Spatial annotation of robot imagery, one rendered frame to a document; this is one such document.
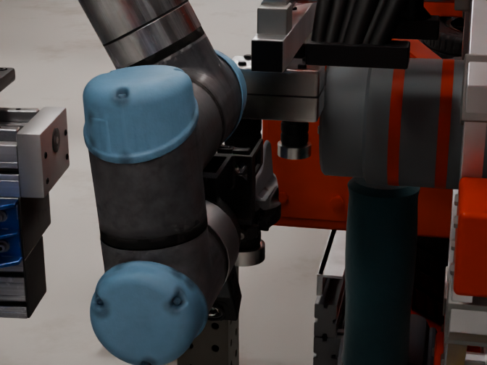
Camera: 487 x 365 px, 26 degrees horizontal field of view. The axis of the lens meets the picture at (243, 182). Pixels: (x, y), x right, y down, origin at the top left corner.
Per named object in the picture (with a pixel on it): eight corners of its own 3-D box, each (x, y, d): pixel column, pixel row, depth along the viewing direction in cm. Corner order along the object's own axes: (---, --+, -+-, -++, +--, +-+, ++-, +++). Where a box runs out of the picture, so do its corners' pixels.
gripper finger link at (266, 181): (295, 127, 101) (264, 156, 93) (293, 185, 103) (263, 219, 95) (264, 124, 102) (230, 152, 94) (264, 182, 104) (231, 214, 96)
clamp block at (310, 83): (317, 124, 97) (319, 67, 95) (221, 119, 99) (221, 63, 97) (325, 109, 102) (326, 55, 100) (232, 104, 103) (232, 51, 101)
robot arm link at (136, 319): (188, 261, 67) (201, 379, 70) (225, 202, 77) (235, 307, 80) (72, 262, 69) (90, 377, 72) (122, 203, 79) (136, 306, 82)
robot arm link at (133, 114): (113, 53, 78) (131, 194, 81) (58, 92, 67) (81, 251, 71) (217, 49, 76) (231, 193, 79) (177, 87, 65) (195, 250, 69)
